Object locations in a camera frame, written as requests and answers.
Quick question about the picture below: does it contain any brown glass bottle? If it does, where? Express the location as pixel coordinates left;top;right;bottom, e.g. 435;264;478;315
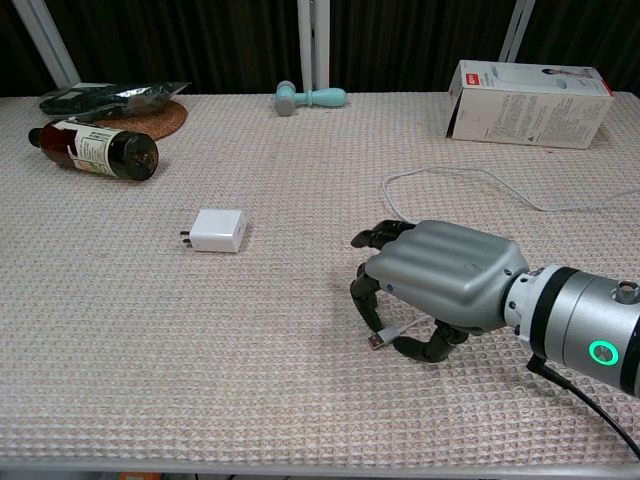
27;119;161;183

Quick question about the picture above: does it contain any round woven brown coaster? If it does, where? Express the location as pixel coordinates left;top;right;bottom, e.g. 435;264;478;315
91;99;190;143

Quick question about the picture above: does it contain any teal massage hammer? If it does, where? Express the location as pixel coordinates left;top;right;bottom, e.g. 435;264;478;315
273;80;348;120

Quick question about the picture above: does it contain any aluminium frame post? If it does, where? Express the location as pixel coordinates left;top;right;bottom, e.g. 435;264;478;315
296;0;331;95
11;0;82;87
498;0;537;64

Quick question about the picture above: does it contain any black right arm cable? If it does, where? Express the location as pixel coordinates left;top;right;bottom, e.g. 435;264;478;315
524;355;640;462

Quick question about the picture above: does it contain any white cable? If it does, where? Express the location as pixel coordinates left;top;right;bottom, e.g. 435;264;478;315
368;166;640;352

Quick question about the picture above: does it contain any pink waffle tablecloth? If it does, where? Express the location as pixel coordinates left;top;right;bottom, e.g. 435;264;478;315
0;91;640;470

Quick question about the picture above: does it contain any white product carton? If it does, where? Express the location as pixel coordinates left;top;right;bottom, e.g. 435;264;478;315
444;59;616;151

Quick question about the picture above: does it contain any black pleated curtain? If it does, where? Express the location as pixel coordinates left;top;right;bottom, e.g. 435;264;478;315
0;0;640;99

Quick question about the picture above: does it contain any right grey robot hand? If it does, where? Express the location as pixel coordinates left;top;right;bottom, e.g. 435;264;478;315
349;218;531;365

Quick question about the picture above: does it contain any white charger cube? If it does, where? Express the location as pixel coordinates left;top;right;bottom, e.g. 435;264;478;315
179;207;248;254

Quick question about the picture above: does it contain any black item in plastic bag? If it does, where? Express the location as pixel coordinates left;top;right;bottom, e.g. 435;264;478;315
38;80;193;122

